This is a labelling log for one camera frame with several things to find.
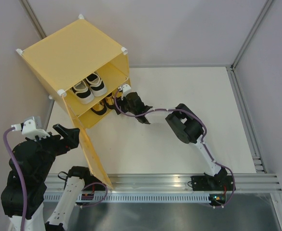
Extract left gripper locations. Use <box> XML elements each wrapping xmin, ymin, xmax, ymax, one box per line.
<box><xmin>28</xmin><ymin>122</ymin><xmax>80</xmax><ymax>179</ymax></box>

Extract gold shoe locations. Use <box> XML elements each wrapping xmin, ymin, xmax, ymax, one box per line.
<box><xmin>91</xmin><ymin>101</ymin><xmax>107</xmax><ymax>116</ymax></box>
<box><xmin>104</xmin><ymin>93</ymin><xmax>116</xmax><ymax>110</ymax></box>

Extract black white sneaker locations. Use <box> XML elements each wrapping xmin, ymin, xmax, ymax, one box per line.
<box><xmin>85</xmin><ymin>71</ymin><xmax>107</xmax><ymax>97</ymax></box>
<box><xmin>70</xmin><ymin>80</ymin><xmax>94</xmax><ymax>104</ymax></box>

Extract yellow cabinet door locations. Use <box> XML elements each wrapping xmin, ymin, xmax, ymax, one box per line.
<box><xmin>78</xmin><ymin>127</ymin><xmax>114</xmax><ymax>191</ymax></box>

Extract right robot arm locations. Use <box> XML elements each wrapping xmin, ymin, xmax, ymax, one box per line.
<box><xmin>115</xmin><ymin>92</ymin><xmax>232</xmax><ymax>190</ymax></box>

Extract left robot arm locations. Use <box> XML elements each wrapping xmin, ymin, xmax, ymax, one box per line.
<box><xmin>0</xmin><ymin>123</ymin><xmax>92</xmax><ymax>231</ymax></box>

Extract yellow shoe cabinet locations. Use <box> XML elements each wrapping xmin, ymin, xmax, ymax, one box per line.
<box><xmin>16</xmin><ymin>14</ymin><xmax>130</xmax><ymax>128</ymax></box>

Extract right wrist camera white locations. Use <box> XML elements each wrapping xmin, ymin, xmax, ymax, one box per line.
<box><xmin>118</xmin><ymin>84</ymin><xmax>132</xmax><ymax>99</ymax></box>

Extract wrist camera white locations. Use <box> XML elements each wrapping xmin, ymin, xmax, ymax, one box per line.
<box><xmin>118</xmin><ymin>84</ymin><xmax>132</xmax><ymax>99</ymax></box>
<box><xmin>11</xmin><ymin>116</ymin><xmax>50</xmax><ymax>140</ymax></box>

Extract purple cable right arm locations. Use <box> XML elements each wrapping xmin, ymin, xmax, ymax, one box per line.
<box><xmin>113</xmin><ymin>89</ymin><xmax>235</xmax><ymax>210</ymax></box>

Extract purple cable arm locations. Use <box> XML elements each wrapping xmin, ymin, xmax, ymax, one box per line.
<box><xmin>2</xmin><ymin>127</ymin><xmax>27</xmax><ymax>231</ymax></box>
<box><xmin>113</xmin><ymin>89</ymin><xmax>235</xmax><ymax>210</ymax></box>

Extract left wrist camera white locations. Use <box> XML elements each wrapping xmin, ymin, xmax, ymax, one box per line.
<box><xmin>11</xmin><ymin>116</ymin><xmax>50</xmax><ymax>140</ymax></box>

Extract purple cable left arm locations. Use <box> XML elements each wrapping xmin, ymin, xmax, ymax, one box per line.
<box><xmin>2</xmin><ymin>127</ymin><xmax>27</xmax><ymax>231</ymax></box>

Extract white slotted cable duct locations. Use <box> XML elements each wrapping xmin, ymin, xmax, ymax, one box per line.
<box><xmin>44</xmin><ymin>193</ymin><xmax>210</xmax><ymax>203</ymax></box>

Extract aluminium frame post left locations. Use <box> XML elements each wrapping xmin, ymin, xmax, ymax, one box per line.
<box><xmin>19</xmin><ymin>0</ymin><xmax>47</xmax><ymax>39</ymax></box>

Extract aluminium frame post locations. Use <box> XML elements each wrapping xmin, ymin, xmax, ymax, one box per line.
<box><xmin>19</xmin><ymin>0</ymin><xmax>47</xmax><ymax>39</ymax></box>
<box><xmin>229</xmin><ymin>0</ymin><xmax>276</xmax><ymax>72</ymax></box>

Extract aluminium frame rail front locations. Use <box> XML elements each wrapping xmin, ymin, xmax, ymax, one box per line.
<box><xmin>45</xmin><ymin>172</ymin><xmax>282</xmax><ymax>193</ymax></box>

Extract aluminium frame rail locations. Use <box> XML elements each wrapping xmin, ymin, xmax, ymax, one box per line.
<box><xmin>226</xmin><ymin>65</ymin><xmax>267</xmax><ymax>174</ymax></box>
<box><xmin>45</xmin><ymin>172</ymin><xmax>282</xmax><ymax>193</ymax></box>

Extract aluminium frame rail right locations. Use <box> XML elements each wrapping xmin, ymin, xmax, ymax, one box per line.
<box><xmin>226</xmin><ymin>65</ymin><xmax>267</xmax><ymax>174</ymax></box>

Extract aluminium frame post right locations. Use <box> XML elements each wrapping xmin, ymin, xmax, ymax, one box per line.
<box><xmin>229</xmin><ymin>0</ymin><xmax>276</xmax><ymax>72</ymax></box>

